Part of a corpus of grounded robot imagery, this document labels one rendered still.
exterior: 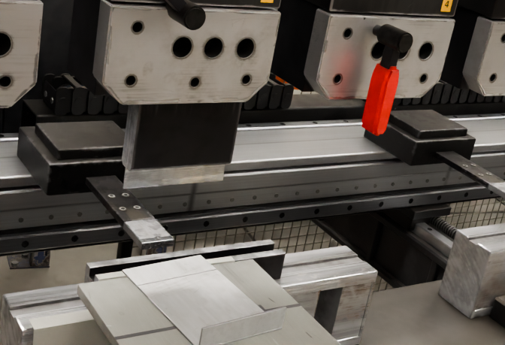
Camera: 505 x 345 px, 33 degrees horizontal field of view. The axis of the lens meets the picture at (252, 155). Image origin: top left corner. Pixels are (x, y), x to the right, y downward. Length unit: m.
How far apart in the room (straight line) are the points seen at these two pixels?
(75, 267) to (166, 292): 2.01
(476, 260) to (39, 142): 0.54
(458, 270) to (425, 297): 0.06
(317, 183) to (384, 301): 0.21
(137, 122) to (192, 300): 0.16
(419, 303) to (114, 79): 0.58
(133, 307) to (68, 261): 2.06
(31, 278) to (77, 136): 1.74
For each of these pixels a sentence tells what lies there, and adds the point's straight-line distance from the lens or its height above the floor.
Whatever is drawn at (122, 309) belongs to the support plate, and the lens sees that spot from 0.73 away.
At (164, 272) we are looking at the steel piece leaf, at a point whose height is 1.00.
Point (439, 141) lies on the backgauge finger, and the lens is 1.23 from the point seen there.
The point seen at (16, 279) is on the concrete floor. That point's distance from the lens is 2.67.
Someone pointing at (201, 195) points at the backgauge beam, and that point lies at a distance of 1.09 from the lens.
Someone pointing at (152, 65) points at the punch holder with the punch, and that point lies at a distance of 0.66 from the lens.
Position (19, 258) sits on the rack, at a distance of 2.77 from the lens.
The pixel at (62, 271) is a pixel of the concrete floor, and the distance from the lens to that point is 2.73.
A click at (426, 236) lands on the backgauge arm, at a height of 0.85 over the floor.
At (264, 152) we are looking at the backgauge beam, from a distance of 1.14.
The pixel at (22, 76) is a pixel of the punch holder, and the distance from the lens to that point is 0.62.
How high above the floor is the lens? 1.39
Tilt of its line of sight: 21 degrees down
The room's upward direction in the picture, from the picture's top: 11 degrees clockwise
